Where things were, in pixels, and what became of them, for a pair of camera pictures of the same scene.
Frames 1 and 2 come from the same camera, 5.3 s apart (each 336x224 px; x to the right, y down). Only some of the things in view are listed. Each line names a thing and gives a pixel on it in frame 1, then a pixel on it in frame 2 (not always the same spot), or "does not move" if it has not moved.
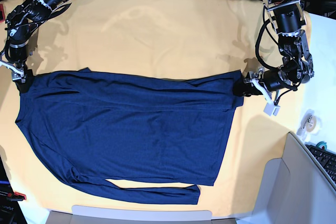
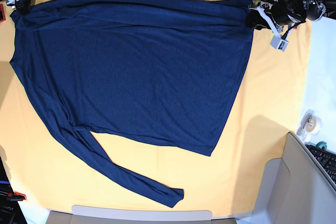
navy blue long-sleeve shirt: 93,126 -> 164,68
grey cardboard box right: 295,189 does not move
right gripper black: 259,82 -> 283,11
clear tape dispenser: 310,124 does not move
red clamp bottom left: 17,196 does not move
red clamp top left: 2,14 does not move
